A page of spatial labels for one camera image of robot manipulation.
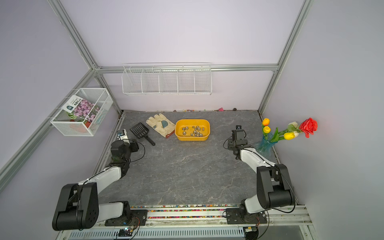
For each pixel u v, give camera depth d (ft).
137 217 2.37
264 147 2.79
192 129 3.57
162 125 3.67
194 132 3.54
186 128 3.59
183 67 3.07
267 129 2.32
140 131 3.56
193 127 3.66
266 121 2.41
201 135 3.45
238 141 2.35
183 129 3.56
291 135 2.28
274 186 1.47
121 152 2.21
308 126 2.03
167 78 3.26
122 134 2.48
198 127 3.60
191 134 3.47
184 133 3.54
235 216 2.42
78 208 1.37
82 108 2.43
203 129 3.55
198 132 3.50
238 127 2.71
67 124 2.37
